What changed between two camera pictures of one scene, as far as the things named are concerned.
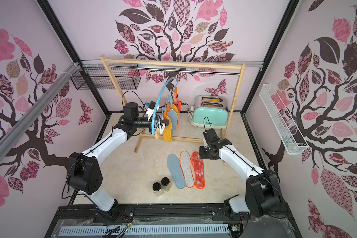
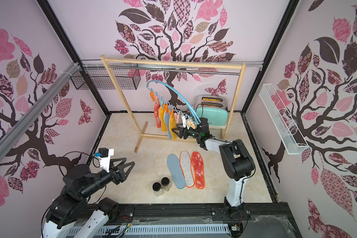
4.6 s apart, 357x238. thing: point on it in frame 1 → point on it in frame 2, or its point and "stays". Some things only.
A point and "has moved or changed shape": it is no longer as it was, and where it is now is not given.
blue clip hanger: x=161 y=126 → x=186 y=121
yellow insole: x=174 y=107 → x=161 y=114
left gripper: x=159 y=122 → x=121 y=176
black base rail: x=267 y=221 stays
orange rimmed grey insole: x=186 y=164 stays
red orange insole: x=199 y=168 stays
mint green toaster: x=214 y=107 stays
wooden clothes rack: x=105 y=59 stays
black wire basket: x=128 y=77 stays
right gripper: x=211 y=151 → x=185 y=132
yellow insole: x=167 y=131 → x=172 y=124
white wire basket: x=290 y=137 stays
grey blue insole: x=174 y=164 stays
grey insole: x=173 y=117 has moved or changed shape
